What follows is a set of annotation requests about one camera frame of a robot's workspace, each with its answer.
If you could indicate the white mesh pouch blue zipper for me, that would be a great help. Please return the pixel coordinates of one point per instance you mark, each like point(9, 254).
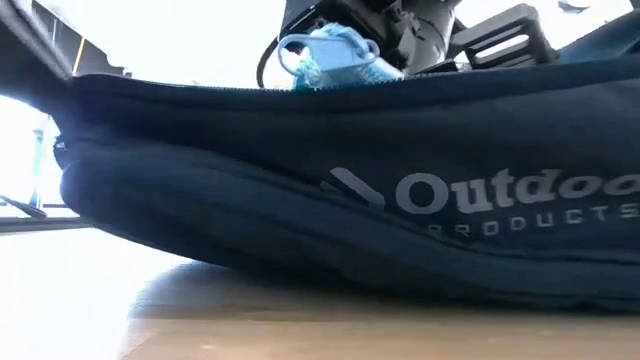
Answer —
point(340, 55)

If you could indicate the navy blue backpack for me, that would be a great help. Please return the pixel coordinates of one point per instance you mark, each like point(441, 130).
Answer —
point(300, 200)

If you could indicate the dark slotted mounting bracket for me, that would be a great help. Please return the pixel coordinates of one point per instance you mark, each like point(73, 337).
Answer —
point(537, 35)

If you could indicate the black aluminium table frame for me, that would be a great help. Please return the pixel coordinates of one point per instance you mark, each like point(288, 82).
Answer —
point(50, 225)

